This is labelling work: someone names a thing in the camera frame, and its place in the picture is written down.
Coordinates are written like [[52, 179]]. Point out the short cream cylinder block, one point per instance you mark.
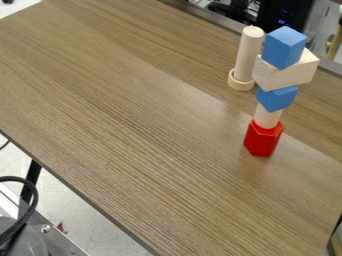
[[266, 119]]

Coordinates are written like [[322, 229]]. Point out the cream wooden cylinder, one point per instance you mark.
[[247, 53]]

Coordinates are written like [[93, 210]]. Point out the red hexagonal block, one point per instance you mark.
[[262, 140]]

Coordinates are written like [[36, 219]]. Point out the small blue cube block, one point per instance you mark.
[[276, 98]]

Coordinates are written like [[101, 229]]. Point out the cream wooden rectangular block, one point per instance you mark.
[[285, 74]]

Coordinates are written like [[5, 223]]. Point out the large blue cube block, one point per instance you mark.
[[283, 47]]

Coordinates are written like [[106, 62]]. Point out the black computer tower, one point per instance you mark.
[[285, 13]]

